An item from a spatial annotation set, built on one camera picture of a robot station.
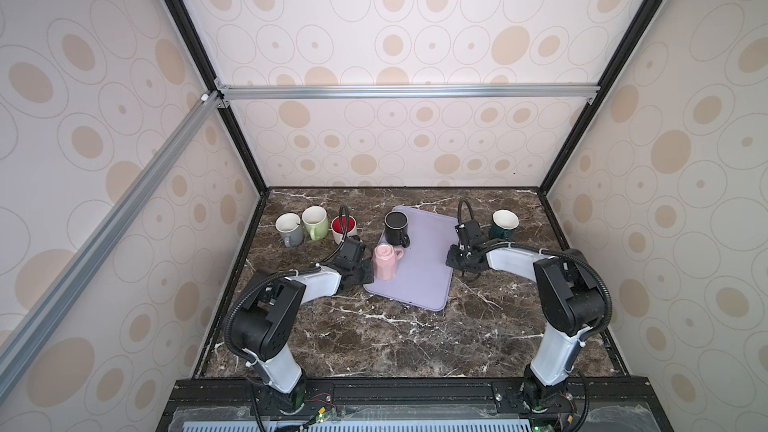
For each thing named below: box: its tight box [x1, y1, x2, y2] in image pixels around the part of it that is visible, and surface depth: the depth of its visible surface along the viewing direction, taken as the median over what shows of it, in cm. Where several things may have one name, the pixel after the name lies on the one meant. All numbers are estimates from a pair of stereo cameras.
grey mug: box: [274, 212, 304, 247], surface depth 99 cm
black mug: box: [384, 210, 411, 248], surface depth 101 cm
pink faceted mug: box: [373, 244, 405, 281], surface depth 91 cm
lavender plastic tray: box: [364, 206, 459, 311], surface depth 96 cm
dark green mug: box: [491, 209, 520, 241], surface depth 99 cm
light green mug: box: [302, 205, 329, 240], surface depth 100 cm
